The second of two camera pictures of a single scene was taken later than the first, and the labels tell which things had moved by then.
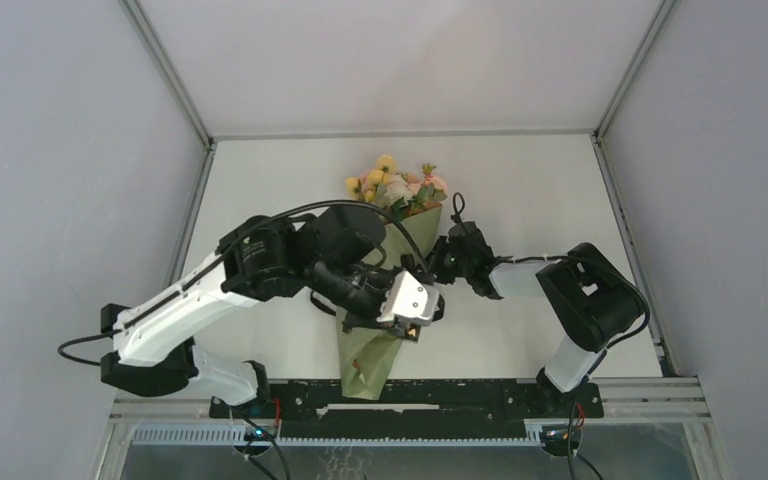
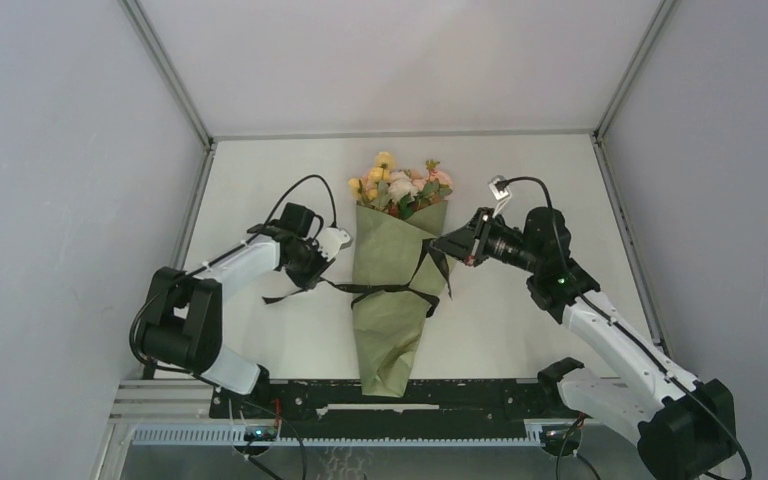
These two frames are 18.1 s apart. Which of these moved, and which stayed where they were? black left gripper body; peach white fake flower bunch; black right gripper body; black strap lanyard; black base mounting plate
Moved: black strap lanyard; black right gripper body; black left gripper body
Stayed: peach white fake flower bunch; black base mounting plate
